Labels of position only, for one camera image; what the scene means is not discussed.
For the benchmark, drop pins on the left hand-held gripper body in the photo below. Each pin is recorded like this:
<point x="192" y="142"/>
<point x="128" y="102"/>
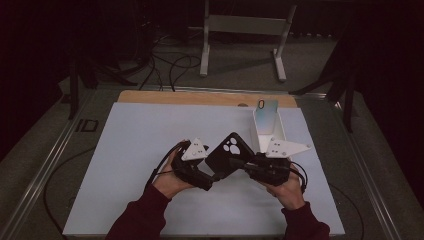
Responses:
<point x="195" y="151"/>

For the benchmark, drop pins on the person's left hand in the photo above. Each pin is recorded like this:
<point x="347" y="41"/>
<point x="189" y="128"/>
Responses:
<point x="170" y="183"/>

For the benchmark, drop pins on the iridescent phone case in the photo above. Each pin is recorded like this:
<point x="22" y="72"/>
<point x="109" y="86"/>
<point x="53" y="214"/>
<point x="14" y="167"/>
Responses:
<point x="266" y="115"/>

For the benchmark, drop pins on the white table mat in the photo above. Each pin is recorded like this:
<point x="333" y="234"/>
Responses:
<point x="140" y="126"/>

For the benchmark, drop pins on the black tripod stand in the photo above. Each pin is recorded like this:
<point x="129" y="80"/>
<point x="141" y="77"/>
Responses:
<point x="348" y="106"/>
<point x="74" y="93"/>

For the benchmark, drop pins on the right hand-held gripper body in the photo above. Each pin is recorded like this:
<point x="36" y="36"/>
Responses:
<point x="273" y="171"/>

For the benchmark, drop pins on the person's right hand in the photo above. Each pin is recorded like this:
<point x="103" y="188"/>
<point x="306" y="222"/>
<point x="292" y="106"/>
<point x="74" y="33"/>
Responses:
<point x="290" y="195"/>

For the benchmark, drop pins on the white metal desk stand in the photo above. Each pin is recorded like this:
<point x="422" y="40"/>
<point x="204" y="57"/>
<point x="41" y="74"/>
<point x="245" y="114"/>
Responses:
<point x="246" y="25"/>

